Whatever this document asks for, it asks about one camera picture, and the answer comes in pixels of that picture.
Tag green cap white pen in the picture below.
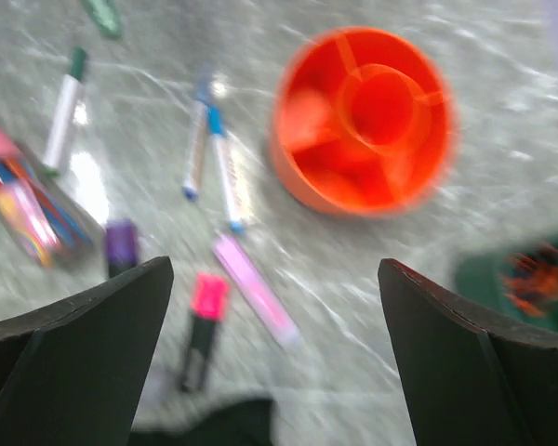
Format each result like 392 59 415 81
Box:
42 46 87 177

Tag clear pencil case pink cap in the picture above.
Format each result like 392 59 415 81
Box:
0 128 94 267

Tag green compartment tray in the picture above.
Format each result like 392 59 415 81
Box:
454 232 558 333

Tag mint green correction tube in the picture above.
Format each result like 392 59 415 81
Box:
81 0 123 39

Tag pink cap black highlighter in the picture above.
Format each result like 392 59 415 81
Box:
179 273 229 393

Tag orange round organizer container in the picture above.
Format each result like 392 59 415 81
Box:
270 26 456 216

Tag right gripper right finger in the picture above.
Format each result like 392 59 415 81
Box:
378 258 558 445

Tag thin blue tipped pen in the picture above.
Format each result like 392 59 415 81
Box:
182 68 211 202

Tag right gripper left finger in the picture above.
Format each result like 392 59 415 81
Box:
0 256 174 445

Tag purple cap black highlighter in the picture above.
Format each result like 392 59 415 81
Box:
104 219 139 279

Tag blue white pen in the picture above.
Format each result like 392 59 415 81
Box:
207 105 245 233

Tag lilac highlighter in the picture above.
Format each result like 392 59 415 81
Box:
213 235 299 348

